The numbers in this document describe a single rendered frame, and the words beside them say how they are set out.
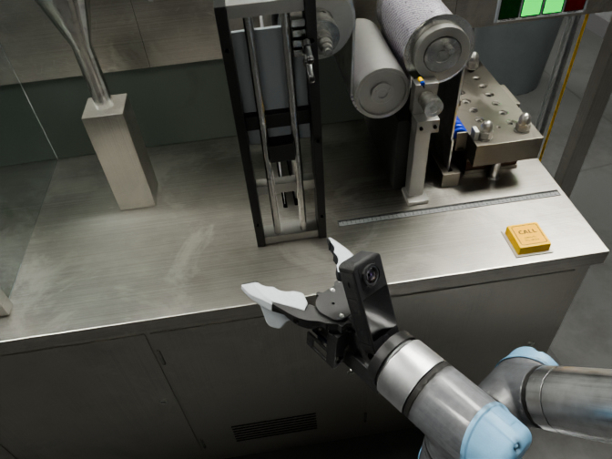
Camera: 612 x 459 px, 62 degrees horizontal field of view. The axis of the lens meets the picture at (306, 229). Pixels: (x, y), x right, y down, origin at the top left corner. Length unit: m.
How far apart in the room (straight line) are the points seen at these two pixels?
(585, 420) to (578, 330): 1.67
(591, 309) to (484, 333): 1.02
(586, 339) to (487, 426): 1.74
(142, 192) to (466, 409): 0.98
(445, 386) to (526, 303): 0.82
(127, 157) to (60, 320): 0.39
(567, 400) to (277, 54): 0.68
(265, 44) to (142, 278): 0.57
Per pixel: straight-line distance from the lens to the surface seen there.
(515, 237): 1.20
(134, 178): 1.30
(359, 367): 0.64
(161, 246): 1.24
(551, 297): 1.38
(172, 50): 1.41
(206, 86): 1.45
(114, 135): 1.23
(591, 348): 2.26
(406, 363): 0.57
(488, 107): 1.40
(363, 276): 0.55
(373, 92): 1.13
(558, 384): 0.65
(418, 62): 1.12
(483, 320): 1.36
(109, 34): 1.41
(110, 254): 1.27
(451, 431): 0.56
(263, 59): 0.94
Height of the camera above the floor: 1.74
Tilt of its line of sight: 45 degrees down
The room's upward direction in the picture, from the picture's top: 5 degrees counter-clockwise
